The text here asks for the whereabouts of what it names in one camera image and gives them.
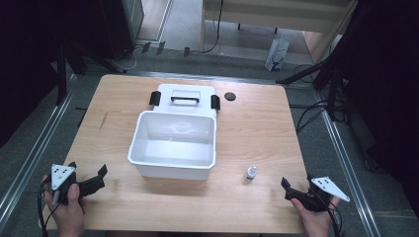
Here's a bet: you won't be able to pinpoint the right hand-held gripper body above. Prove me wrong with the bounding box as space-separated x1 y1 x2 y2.
285 176 351 213

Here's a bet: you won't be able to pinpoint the person's left hand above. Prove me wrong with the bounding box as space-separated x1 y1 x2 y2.
42 175 88 237

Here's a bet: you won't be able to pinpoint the white floor cable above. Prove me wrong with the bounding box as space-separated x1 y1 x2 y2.
111 45 143 73

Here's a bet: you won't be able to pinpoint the white paper bag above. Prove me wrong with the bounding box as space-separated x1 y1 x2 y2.
264 35 291 73

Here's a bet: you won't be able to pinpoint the white plastic storage box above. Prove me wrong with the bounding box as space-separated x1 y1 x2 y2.
126 110 217 182

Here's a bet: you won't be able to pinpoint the black hanging cable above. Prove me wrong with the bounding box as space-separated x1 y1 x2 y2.
199 0 225 54

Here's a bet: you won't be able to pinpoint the light wooden furniture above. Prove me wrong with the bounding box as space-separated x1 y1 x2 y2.
200 0 360 63

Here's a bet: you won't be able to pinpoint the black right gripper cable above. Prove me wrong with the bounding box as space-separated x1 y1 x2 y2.
320 194 344 237

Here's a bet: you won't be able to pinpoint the small clear bottle white cap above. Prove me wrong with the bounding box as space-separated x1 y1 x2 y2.
243 166 259 183

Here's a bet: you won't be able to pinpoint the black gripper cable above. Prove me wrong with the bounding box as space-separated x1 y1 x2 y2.
36 184 61 237
320 194 344 237

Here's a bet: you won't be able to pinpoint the dark cabinet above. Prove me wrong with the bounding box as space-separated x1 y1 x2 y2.
98 0 146 61

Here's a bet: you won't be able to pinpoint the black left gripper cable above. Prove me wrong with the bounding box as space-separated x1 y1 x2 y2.
36 184 61 237

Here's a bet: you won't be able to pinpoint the black floor cables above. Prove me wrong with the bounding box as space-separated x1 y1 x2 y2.
289 63 332 134

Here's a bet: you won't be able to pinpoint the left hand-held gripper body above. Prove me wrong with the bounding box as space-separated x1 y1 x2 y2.
48 163 92 206

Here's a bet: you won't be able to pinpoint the metal floor rail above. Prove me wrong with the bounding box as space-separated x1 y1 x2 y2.
315 92 383 237
0 73 78 231

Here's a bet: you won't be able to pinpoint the black metal stand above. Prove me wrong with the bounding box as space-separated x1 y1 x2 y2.
276 48 350 122
53 39 127 107

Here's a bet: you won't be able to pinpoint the white box lid black latches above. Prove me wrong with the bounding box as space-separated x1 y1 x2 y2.
148 83 221 119

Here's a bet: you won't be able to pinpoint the person's right hand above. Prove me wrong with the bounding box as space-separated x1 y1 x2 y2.
290 196 341 237

